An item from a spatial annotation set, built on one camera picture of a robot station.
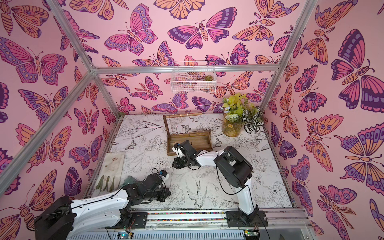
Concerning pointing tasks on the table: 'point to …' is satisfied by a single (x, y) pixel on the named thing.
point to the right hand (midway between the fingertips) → (174, 163)
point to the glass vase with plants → (238, 112)
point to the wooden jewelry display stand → (202, 139)
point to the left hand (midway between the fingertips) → (172, 193)
